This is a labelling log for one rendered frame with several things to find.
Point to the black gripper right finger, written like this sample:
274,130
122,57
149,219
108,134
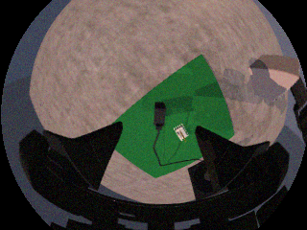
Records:
224,159

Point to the black cable with plug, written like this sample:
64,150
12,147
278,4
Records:
159,121

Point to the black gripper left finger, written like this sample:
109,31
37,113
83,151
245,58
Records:
90,153

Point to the green circuit board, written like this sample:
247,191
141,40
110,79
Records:
193,98

